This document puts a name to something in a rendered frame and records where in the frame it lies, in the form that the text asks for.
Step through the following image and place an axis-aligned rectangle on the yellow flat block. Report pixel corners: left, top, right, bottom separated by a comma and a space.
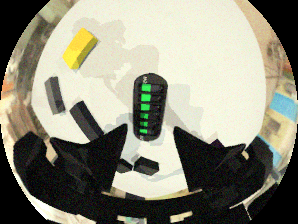
63, 28, 98, 69

